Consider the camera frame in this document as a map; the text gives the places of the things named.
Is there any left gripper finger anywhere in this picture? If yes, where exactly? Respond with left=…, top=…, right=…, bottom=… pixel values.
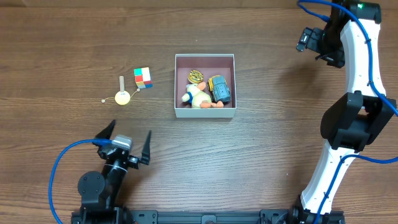
left=141, top=131, right=152, bottom=165
left=95, top=119, right=116, bottom=139

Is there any colourful two-by-two puzzle cube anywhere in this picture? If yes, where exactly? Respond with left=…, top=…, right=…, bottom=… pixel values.
left=134, top=67, right=153, bottom=89

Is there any plush duck toy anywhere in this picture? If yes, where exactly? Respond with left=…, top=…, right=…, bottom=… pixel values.
left=182, top=82, right=224, bottom=109

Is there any round golden cookie toy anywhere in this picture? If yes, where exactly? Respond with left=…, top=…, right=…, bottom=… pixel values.
left=187, top=70, right=204, bottom=83

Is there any yellow and grey toy truck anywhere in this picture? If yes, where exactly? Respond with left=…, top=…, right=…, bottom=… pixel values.
left=208, top=75, right=231, bottom=104

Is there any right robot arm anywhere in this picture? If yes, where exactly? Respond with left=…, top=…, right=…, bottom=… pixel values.
left=285, top=0, right=397, bottom=223

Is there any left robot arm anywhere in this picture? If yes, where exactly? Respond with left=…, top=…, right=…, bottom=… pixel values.
left=71, top=120, right=152, bottom=224

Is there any yellow wooden rattle drum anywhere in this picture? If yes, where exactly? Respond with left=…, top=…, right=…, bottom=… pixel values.
left=101, top=76, right=141, bottom=106

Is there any white box with maroon interior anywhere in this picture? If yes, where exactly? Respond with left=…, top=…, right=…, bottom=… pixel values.
left=174, top=54, right=236, bottom=118

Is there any right blue cable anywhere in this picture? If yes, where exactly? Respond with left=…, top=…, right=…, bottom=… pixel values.
left=297, top=0, right=398, bottom=224

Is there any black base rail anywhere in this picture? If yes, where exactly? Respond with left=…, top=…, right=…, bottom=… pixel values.
left=70, top=208, right=345, bottom=224

